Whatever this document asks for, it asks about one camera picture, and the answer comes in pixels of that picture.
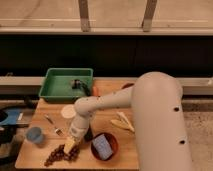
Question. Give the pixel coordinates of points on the blue sponge cloth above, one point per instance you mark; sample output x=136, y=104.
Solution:
x=102, y=146

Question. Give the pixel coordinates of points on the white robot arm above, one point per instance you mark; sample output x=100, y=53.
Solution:
x=161, y=136

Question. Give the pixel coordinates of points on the orange carrot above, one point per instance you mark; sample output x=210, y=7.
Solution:
x=95, y=91

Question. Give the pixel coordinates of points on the bunch of dark grapes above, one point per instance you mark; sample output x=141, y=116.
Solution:
x=58, y=154

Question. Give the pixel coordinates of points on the black object in tray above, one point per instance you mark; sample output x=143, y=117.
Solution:
x=79, y=88

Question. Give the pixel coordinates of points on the green plastic tray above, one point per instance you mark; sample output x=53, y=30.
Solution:
x=56, y=87

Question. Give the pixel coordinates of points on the blue plastic cup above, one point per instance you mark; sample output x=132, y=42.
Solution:
x=35, y=135

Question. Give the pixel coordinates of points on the metal window post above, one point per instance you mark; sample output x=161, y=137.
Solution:
x=148, y=15
x=84, y=15

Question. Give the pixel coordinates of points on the brown bowl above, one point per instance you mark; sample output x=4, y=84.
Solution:
x=113, y=143

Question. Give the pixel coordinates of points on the white round container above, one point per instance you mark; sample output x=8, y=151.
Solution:
x=68, y=112

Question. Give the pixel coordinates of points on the blue black equipment at left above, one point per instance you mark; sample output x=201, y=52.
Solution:
x=15, y=117

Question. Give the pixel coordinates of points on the right metal window post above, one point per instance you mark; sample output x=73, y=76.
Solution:
x=148, y=15

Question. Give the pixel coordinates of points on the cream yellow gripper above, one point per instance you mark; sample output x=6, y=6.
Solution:
x=70, y=144

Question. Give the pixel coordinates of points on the left metal window post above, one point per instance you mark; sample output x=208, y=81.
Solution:
x=84, y=15

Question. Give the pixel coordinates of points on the black remote control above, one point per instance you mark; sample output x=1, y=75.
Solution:
x=89, y=135

